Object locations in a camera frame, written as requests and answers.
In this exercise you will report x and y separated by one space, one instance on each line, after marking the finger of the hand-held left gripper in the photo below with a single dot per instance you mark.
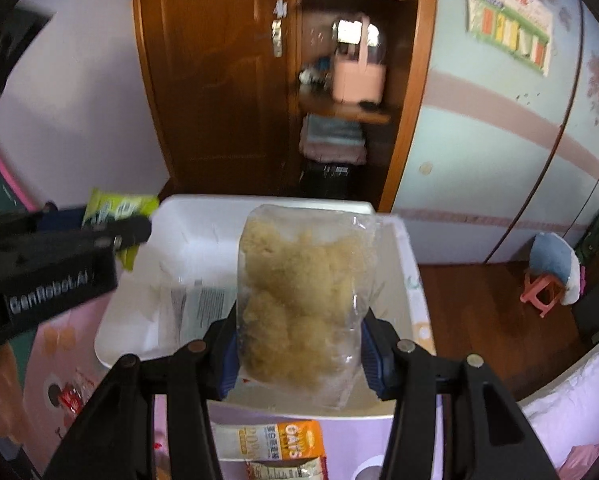
129 230
54 217

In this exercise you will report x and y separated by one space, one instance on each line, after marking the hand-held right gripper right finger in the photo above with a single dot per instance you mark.
377 365

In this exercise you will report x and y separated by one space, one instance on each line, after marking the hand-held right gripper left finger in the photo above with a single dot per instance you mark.
227 365

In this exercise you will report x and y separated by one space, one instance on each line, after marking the green snack packet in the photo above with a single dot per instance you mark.
112 207

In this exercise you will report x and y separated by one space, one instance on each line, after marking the white plastic bin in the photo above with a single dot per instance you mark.
199 240

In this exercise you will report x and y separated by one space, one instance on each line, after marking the clear bag of yellow snacks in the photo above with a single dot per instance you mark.
299 305

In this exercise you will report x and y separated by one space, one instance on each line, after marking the red and clear snack packet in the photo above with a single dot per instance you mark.
70 399

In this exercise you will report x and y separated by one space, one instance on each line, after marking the white printed snack packet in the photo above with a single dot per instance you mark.
194 307

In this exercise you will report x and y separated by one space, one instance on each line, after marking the orange and white cereal packet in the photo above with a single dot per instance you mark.
287 470
274 440

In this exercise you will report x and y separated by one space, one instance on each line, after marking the brown wooden wardrobe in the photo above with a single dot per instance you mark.
209 85

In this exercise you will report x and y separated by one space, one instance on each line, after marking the pink plastic stool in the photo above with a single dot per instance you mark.
539 292

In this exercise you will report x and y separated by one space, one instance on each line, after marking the white pillow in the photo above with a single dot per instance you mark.
569 405

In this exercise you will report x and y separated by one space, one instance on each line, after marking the blue and white cushion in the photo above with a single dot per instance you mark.
552 255

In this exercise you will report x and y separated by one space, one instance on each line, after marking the folded clothes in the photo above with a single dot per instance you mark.
332 135

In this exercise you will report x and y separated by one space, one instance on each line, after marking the pastel sliding door wardrobe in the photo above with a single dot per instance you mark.
504 150

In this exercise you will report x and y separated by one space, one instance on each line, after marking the pink storage basket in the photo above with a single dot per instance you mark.
357 77

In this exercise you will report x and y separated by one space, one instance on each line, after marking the wall poster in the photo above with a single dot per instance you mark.
512 22

